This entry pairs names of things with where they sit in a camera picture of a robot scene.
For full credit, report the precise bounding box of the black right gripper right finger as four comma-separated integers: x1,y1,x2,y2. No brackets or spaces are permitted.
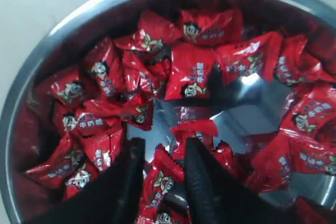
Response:
184,138,297,223

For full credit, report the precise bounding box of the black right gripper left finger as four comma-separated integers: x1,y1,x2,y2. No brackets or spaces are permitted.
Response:
29,137,145,223

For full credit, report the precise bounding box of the red candy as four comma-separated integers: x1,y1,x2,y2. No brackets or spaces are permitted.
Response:
171,119,218,159

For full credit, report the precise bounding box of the round stainless steel plate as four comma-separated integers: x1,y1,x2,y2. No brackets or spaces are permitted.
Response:
1,0,335,223

